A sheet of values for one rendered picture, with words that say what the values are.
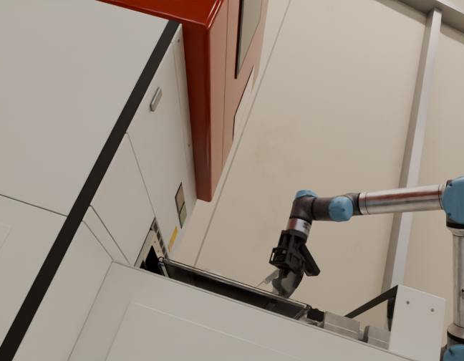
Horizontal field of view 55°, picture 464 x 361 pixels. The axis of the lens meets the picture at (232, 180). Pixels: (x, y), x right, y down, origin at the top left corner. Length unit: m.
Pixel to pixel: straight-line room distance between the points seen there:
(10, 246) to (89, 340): 0.24
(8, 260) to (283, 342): 0.45
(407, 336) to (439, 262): 3.02
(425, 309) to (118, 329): 0.58
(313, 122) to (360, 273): 1.26
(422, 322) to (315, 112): 3.01
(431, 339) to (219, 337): 0.40
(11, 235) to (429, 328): 0.74
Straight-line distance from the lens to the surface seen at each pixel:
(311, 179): 3.53
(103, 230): 0.75
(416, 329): 0.95
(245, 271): 3.14
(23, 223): 0.69
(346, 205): 1.38
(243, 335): 0.81
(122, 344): 0.82
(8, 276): 0.68
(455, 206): 1.24
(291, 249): 1.36
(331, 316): 1.09
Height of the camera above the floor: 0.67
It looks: 25 degrees up
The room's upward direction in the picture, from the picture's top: 19 degrees clockwise
